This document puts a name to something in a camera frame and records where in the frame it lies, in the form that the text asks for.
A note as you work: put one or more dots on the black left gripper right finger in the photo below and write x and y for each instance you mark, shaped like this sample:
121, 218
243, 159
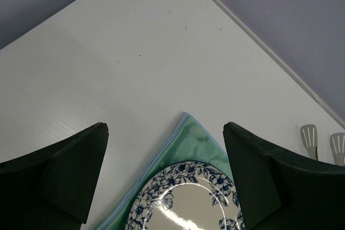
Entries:
280, 189

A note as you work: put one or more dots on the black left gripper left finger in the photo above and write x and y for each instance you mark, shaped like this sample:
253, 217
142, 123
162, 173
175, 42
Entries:
53, 187

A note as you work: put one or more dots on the blue floral ceramic plate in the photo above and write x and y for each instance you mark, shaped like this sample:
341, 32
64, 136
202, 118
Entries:
187, 195

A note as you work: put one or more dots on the green cloth placemat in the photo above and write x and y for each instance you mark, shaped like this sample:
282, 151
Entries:
189, 141

